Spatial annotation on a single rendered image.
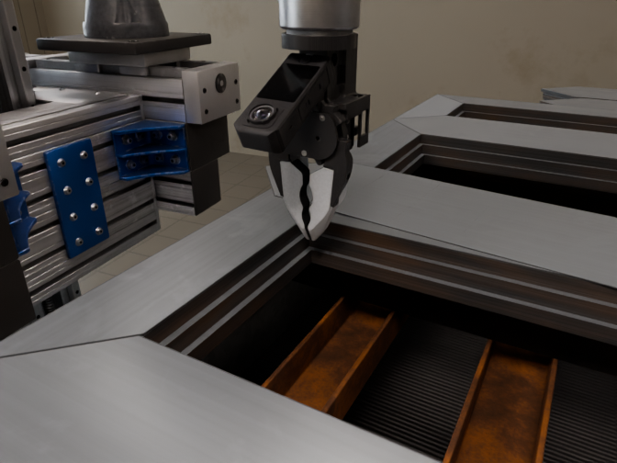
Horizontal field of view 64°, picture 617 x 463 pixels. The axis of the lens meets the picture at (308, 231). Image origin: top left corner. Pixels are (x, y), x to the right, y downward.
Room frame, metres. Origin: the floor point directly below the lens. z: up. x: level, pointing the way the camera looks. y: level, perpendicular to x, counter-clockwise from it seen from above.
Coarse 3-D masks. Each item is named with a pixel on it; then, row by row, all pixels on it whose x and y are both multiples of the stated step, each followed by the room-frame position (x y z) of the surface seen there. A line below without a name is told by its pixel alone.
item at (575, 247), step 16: (560, 224) 0.52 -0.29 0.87; (576, 224) 0.52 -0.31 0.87; (592, 224) 0.52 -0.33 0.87; (608, 224) 0.52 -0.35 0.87; (560, 240) 0.48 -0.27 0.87; (576, 240) 0.48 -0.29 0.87; (592, 240) 0.48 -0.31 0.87; (608, 240) 0.48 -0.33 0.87; (544, 256) 0.44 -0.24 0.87; (560, 256) 0.44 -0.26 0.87; (576, 256) 0.44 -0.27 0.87; (592, 256) 0.44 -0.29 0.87; (608, 256) 0.44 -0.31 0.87; (560, 272) 0.41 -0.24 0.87; (576, 272) 0.41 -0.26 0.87; (592, 272) 0.41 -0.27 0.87; (608, 272) 0.41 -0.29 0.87
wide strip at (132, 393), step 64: (0, 384) 0.26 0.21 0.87; (64, 384) 0.26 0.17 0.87; (128, 384) 0.26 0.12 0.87; (192, 384) 0.26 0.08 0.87; (256, 384) 0.26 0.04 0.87; (0, 448) 0.21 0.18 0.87; (64, 448) 0.21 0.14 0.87; (128, 448) 0.21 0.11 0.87; (192, 448) 0.21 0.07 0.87; (256, 448) 0.21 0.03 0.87; (320, 448) 0.21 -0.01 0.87; (384, 448) 0.21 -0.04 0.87
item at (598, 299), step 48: (432, 144) 0.92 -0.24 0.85; (480, 144) 0.88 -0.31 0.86; (288, 240) 0.51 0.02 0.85; (336, 240) 0.52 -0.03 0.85; (384, 240) 0.50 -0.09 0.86; (432, 240) 0.48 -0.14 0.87; (240, 288) 0.41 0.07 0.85; (432, 288) 0.45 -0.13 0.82; (480, 288) 0.44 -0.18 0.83; (528, 288) 0.42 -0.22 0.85; (576, 288) 0.40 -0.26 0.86; (144, 336) 0.32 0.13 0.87; (192, 336) 0.35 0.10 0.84
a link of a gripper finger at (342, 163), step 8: (344, 144) 0.46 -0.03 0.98; (336, 152) 0.47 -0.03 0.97; (344, 152) 0.46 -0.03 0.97; (328, 160) 0.47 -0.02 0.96; (336, 160) 0.47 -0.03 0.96; (344, 160) 0.46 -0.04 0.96; (352, 160) 0.47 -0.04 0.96; (328, 168) 0.47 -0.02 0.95; (336, 168) 0.47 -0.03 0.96; (344, 168) 0.46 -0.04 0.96; (352, 168) 0.47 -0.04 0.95; (336, 176) 0.47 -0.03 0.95; (344, 176) 0.46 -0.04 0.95; (336, 184) 0.47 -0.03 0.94; (344, 184) 0.46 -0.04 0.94; (336, 192) 0.46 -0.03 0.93; (336, 200) 0.47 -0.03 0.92
